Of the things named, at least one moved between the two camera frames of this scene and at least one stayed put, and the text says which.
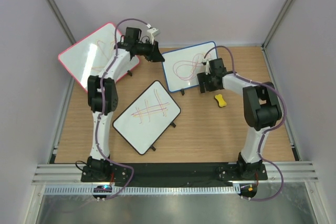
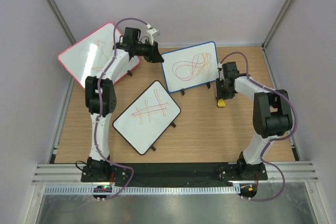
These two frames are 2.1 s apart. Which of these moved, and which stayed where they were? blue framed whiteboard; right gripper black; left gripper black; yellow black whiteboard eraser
Moved: right gripper black
Stayed: yellow black whiteboard eraser; left gripper black; blue framed whiteboard
